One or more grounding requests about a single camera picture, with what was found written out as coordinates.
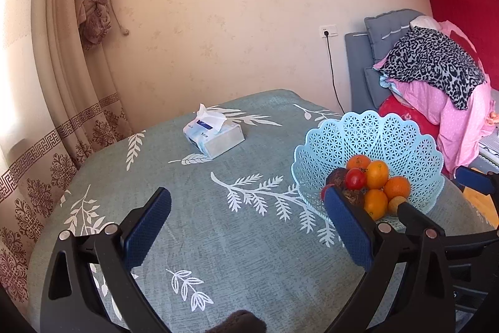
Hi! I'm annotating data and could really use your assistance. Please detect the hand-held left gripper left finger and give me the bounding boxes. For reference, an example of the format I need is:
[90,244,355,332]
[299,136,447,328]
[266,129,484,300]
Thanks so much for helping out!
[40,187,172,333]

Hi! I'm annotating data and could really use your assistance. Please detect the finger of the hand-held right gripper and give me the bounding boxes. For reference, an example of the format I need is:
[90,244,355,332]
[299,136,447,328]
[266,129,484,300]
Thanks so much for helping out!
[398,202,499,252]
[455,166,499,197]

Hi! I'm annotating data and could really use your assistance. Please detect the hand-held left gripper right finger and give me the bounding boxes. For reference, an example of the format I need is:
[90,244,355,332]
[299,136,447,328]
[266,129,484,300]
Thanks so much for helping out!
[324,186,457,333]

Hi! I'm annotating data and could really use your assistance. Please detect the small yellow-brown fruit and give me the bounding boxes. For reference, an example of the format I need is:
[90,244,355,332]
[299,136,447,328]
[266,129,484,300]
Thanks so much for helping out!
[388,196,406,217]

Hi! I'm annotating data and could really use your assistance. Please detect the dark purple passion fruit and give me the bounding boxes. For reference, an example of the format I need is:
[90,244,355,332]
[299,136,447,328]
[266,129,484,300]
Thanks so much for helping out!
[325,167,349,189]
[342,189,366,208]

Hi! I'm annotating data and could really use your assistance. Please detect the shiny red fruit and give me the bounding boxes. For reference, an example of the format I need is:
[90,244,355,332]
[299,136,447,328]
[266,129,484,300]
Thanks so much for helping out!
[345,168,367,190]

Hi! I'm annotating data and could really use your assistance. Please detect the light blue lattice plastic basket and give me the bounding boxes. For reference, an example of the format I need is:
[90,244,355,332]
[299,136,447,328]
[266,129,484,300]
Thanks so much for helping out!
[290,110,445,236]

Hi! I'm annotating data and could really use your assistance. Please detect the small wooden table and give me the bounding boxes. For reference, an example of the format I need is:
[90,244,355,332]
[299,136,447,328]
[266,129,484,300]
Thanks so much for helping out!
[462,185,499,228]

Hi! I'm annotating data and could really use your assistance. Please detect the grey white mattress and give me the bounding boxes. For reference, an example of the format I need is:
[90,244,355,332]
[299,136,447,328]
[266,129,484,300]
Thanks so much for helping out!
[477,87,499,166]

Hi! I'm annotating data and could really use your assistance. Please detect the pink dotted quilt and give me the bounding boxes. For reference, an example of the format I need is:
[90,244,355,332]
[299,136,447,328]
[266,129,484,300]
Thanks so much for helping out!
[373,20,492,175]

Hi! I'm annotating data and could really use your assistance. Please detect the teal leaf-print tablecloth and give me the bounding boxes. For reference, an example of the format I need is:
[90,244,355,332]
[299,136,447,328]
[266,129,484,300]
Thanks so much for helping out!
[27,89,499,333]

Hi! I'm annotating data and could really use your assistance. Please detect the red floral blanket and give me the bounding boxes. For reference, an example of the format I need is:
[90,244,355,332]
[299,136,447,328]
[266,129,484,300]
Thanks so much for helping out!
[379,96,441,131]

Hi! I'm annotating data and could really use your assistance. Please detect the white tissue pack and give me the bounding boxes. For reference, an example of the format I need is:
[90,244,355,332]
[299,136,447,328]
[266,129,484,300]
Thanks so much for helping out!
[183,104,246,156]

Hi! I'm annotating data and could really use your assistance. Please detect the leopard print blanket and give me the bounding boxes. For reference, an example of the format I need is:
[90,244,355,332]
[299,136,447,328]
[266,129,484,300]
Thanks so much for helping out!
[380,26,487,110]

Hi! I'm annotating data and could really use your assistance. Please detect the dark fuzzy cloth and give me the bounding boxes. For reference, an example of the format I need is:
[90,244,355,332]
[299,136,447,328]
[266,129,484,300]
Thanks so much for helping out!
[205,310,268,333]

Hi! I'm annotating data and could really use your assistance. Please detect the small grey pillow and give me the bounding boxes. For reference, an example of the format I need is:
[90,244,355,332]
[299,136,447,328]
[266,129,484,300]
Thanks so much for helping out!
[364,67,390,109]

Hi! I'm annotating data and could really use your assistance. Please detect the grey upholstered bed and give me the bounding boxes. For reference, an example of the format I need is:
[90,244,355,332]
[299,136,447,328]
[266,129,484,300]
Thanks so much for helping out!
[344,8,499,178]

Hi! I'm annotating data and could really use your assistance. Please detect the white pillow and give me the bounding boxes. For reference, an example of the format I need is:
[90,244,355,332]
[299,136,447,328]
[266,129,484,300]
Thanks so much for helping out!
[409,16,443,31]

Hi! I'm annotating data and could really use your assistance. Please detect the beige patterned curtain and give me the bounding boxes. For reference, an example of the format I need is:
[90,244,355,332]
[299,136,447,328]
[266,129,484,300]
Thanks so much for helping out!
[0,0,133,302]

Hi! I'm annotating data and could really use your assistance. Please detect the large grey cushion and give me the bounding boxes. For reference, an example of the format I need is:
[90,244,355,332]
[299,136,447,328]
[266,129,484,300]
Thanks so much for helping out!
[364,8,425,56]

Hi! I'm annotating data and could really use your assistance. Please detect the black power cable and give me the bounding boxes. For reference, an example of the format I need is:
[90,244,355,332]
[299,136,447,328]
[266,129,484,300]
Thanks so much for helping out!
[325,37,346,113]

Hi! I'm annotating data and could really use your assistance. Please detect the red padded wall panel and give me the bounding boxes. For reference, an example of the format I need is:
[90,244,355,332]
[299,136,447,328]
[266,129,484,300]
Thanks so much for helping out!
[424,0,499,92]

